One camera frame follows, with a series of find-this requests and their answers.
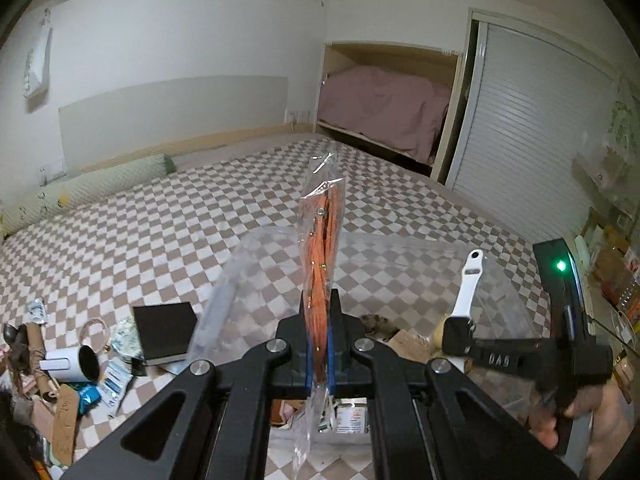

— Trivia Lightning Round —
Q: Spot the person's right hand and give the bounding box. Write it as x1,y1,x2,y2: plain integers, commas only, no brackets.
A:
528,385,632,472

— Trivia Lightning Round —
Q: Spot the wooden bed alcove frame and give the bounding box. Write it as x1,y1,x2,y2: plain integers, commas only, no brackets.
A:
315,42,473,178

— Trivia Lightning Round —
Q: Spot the green patterned sachet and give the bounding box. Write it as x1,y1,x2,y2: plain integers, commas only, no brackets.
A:
109,316,142,361

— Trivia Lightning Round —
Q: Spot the blue snack packet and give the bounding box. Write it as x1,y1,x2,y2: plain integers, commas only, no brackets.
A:
75,384,103,416

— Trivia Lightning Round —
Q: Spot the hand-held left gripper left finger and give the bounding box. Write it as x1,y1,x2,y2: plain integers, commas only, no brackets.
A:
65,294,315,480

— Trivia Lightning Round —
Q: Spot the clear plastic storage container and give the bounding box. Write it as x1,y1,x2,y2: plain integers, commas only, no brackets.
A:
192,227,547,433

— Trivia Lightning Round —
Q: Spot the white packet with orange print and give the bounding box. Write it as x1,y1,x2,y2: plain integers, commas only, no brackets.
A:
334,400,370,435

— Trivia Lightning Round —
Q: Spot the white mug with black inside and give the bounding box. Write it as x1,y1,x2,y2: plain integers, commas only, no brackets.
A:
41,345,101,385

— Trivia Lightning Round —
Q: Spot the pink blanket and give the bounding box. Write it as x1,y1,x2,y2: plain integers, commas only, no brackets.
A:
318,64,452,163

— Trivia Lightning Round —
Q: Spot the brown cardboard box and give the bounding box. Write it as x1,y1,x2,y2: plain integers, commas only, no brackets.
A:
387,329,441,366

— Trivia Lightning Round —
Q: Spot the cluttered side shelf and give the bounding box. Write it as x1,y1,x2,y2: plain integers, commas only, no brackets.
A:
575,205,640,356

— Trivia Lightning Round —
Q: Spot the grey wall panel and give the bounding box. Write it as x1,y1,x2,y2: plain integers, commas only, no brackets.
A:
58,76,290,171

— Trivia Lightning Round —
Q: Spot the blue and white sachet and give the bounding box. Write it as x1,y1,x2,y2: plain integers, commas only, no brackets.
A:
97,360,132,408

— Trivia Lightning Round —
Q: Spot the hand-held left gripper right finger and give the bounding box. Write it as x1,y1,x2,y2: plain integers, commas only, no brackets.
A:
329,289,577,480

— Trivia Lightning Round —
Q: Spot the pink ring bracelet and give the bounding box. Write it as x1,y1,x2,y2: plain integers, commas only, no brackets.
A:
80,318,112,351

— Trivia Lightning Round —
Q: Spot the clear crumpled wrapper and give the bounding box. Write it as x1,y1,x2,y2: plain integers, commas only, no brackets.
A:
24,298,49,328

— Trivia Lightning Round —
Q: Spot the brown cardboard tag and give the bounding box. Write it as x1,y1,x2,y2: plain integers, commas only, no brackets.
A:
50,391,82,467

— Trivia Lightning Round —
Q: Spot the checked bed sheet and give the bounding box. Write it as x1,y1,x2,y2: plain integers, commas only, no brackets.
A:
0,132,551,480

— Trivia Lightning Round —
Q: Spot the brown cardboard tube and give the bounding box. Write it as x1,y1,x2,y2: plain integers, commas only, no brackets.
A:
25,322,63,406

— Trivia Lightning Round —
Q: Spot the grey slatted sliding door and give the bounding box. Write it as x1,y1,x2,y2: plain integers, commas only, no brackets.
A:
445,21,617,251

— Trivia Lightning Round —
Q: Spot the clear plastic bag on wall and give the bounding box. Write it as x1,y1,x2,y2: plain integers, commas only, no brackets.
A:
572,132,632,211

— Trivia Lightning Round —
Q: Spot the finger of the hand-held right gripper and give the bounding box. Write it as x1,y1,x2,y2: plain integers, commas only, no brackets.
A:
442,316,551,377

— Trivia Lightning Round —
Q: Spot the white wall calendar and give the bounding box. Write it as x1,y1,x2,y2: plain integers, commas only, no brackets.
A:
21,8,54,101

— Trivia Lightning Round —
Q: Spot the green bolster pillow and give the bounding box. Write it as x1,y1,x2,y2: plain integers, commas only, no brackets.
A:
0,154,176,241

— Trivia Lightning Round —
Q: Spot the black notebook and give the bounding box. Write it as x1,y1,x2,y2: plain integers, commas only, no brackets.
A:
132,302,199,367

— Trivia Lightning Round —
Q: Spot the orange cord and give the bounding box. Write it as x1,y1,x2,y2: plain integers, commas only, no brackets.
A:
294,152,347,467

